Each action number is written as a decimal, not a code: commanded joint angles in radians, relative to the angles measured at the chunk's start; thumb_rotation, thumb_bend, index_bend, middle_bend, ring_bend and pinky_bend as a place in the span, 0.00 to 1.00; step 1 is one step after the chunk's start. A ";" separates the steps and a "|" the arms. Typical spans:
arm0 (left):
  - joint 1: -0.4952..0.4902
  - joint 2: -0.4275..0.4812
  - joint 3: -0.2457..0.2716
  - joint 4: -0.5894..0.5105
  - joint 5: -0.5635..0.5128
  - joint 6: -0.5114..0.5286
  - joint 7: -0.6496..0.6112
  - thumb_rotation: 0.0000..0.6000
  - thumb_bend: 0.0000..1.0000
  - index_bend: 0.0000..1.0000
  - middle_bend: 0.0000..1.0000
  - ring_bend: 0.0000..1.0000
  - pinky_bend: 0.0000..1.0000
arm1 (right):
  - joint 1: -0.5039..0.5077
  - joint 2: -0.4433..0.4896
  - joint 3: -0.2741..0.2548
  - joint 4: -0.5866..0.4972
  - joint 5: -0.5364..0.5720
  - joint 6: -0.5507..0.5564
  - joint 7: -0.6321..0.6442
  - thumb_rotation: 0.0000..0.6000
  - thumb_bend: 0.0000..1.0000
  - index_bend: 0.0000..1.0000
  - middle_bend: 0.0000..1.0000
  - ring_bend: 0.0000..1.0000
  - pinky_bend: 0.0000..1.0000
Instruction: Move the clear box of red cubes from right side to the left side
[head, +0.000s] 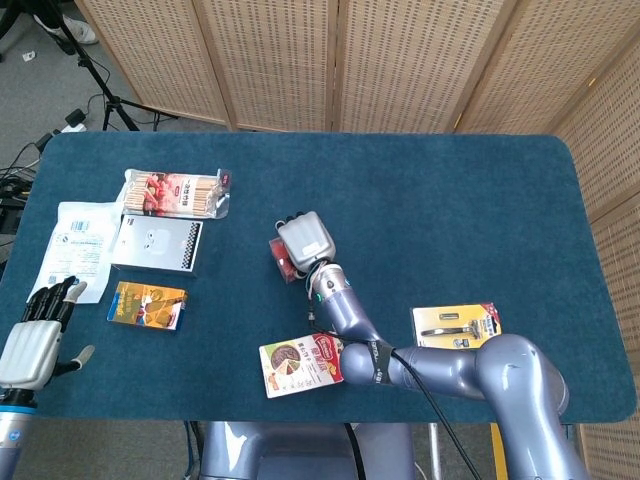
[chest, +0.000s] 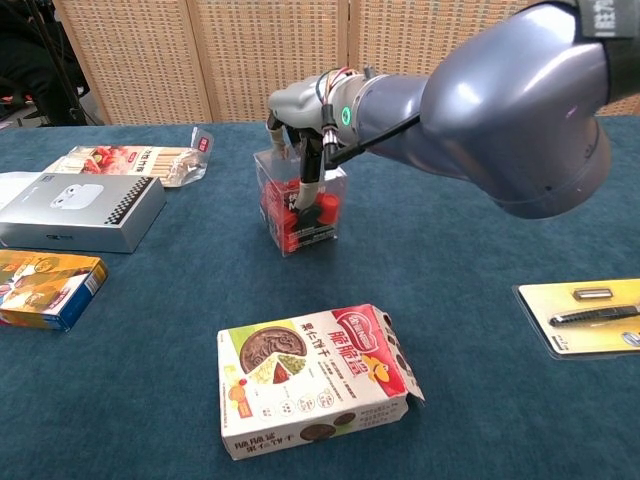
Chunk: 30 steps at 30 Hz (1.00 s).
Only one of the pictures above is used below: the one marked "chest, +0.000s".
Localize blue felt table cloth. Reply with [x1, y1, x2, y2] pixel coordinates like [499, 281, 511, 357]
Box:
[0, 115, 640, 480]

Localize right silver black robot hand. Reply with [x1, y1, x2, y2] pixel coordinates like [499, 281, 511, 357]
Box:
[266, 73, 327, 212]

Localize yellow razor blister pack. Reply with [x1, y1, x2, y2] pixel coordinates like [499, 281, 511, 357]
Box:
[512, 277, 640, 361]

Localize white red biscuit box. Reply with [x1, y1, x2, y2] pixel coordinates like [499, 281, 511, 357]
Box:
[216, 302, 427, 463]

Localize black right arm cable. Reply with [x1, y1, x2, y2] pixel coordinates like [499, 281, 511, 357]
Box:
[319, 102, 422, 169]

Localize person in black clothes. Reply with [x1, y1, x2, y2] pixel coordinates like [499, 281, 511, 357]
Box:
[0, 0, 92, 129]

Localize bamboo skewer packet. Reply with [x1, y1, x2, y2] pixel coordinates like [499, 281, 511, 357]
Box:
[48, 126, 214, 190]

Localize yellow blue card box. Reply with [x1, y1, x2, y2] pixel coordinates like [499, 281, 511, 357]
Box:
[0, 248, 110, 333]

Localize wicker folding screen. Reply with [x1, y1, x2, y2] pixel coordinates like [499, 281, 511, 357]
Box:
[52, 0, 640, 125]

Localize white earbuds box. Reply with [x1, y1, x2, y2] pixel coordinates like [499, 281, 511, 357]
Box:
[0, 172, 168, 255]

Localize transparent box red black items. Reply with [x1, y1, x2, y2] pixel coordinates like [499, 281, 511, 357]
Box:
[252, 146, 349, 259]

